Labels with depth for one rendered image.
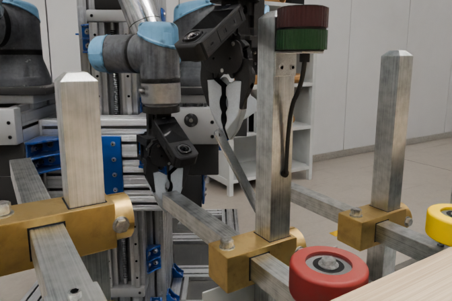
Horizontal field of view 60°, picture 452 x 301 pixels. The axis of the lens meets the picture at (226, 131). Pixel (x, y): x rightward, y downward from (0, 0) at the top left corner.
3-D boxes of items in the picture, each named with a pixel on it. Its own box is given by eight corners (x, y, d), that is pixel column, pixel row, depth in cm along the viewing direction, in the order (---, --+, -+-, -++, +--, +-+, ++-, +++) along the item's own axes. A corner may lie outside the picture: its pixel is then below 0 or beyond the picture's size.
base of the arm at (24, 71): (10, 82, 121) (7, 50, 119) (60, 82, 121) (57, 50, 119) (-20, 87, 106) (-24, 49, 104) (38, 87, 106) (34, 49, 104)
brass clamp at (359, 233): (333, 238, 68) (335, 211, 67) (384, 222, 75) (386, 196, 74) (362, 253, 62) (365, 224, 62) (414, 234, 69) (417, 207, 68)
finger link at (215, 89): (247, 134, 63) (247, 76, 61) (223, 140, 58) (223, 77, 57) (231, 132, 65) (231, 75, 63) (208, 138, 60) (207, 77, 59)
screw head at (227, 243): (216, 246, 52) (216, 237, 52) (229, 242, 53) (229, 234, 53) (224, 252, 50) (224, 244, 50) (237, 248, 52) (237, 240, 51)
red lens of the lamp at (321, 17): (266, 28, 48) (266, 9, 47) (303, 30, 51) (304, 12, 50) (300, 25, 42) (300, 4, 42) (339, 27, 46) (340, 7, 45)
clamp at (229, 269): (208, 276, 54) (207, 242, 53) (284, 251, 61) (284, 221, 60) (229, 297, 49) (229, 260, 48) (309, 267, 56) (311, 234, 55)
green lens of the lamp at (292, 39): (266, 50, 48) (266, 31, 48) (303, 50, 51) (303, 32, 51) (299, 48, 43) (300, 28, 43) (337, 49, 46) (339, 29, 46)
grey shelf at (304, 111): (203, 182, 357) (201, 4, 328) (281, 168, 403) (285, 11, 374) (229, 197, 320) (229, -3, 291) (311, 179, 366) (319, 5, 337)
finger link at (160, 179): (158, 204, 82) (157, 161, 81) (169, 213, 78) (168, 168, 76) (144, 207, 81) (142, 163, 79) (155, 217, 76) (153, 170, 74)
